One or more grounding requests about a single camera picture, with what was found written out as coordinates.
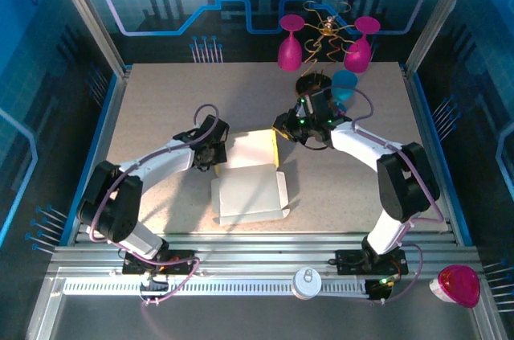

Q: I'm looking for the yellow white paper box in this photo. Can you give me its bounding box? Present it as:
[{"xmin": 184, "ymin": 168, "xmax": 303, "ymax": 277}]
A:
[{"xmin": 210, "ymin": 127, "xmax": 291, "ymax": 227}]

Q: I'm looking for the blue wine glass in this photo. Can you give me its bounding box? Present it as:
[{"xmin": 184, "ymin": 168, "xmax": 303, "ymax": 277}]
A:
[{"xmin": 331, "ymin": 70, "xmax": 359, "ymax": 114}]

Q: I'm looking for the pink wine glass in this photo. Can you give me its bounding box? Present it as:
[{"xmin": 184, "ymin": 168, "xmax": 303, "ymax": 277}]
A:
[
  {"xmin": 343, "ymin": 15, "xmax": 381, "ymax": 74},
  {"xmin": 277, "ymin": 14, "xmax": 305, "ymax": 72}
]

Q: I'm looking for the black controller board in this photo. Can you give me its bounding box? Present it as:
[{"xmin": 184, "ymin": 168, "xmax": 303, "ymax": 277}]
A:
[
  {"xmin": 367, "ymin": 278, "xmax": 394, "ymax": 301},
  {"xmin": 138, "ymin": 275, "xmax": 169, "ymax": 301}
]

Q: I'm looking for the silver tin can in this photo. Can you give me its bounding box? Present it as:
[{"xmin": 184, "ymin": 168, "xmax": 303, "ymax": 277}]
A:
[{"xmin": 292, "ymin": 266, "xmax": 323, "ymax": 301}]

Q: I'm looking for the pink dome lid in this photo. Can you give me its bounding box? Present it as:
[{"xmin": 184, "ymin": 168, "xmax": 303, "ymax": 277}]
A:
[{"xmin": 428, "ymin": 264, "xmax": 481, "ymax": 309}]

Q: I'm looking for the gold wire glass rack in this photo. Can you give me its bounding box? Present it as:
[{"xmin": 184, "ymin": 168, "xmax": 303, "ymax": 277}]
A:
[{"xmin": 296, "ymin": 0, "xmax": 357, "ymax": 96}]

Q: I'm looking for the aluminium side rail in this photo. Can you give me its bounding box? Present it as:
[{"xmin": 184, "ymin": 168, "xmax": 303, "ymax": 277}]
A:
[
  {"xmin": 66, "ymin": 64, "xmax": 133, "ymax": 247},
  {"xmin": 401, "ymin": 62, "xmax": 463, "ymax": 247}
]

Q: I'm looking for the aluminium mounting rail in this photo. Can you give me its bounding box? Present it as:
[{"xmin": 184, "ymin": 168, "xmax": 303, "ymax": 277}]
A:
[{"xmin": 46, "ymin": 231, "xmax": 483, "ymax": 281}]

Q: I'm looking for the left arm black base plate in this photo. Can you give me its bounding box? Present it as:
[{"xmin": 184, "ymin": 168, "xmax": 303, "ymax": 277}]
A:
[{"xmin": 122, "ymin": 249, "xmax": 198, "ymax": 277}]

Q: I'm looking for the white slotted cable duct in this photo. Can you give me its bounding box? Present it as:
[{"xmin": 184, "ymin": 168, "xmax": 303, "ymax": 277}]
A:
[{"xmin": 63, "ymin": 278, "xmax": 369, "ymax": 297}]

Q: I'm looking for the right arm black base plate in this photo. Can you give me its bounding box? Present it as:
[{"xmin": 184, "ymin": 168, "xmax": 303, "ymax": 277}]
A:
[{"xmin": 335, "ymin": 249, "xmax": 409, "ymax": 277}]

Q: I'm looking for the aluminium frame post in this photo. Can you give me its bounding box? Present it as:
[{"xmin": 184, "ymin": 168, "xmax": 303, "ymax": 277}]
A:
[
  {"xmin": 403, "ymin": 0, "xmax": 485, "ymax": 76},
  {"xmin": 43, "ymin": 0, "xmax": 133, "ymax": 80}
]

